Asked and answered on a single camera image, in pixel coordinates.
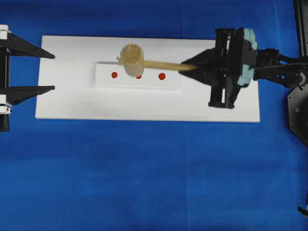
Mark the black object bottom right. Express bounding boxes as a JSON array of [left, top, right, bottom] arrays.
[[297, 193, 308, 218]]

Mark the wooden mallet hammer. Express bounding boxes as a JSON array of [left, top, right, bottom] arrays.
[[116, 43, 203, 77]]

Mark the black block left edge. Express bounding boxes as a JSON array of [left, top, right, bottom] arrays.
[[0, 114, 9, 132]]

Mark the large white board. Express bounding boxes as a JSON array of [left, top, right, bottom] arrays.
[[36, 36, 260, 122]]

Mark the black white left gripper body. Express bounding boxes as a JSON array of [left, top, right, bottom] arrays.
[[0, 25, 12, 115]]

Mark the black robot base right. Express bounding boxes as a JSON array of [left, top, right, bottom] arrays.
[[287, 0, 308, 145]]

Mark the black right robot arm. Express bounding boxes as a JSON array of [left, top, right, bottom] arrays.
[[179, 28, 308, 109]]

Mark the blue table cloth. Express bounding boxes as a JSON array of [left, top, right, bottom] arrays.
[[0, 0, 308, 231]]

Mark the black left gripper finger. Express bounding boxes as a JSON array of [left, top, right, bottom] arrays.
[[6, 33, 55, 59], [6, 86, 55, 105]]

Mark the black teal wrist camera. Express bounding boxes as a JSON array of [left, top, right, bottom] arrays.
[[235, 28, 258, 87]]

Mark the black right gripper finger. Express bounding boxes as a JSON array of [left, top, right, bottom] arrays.
[[180, 68, 216, 86], [181, 48, 217, 66]]

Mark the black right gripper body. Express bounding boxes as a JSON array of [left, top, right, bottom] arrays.
[[208, 28, 243, 109]]

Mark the small white marked plate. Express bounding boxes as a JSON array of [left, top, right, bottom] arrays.
[[95, 62, 181, 90]]

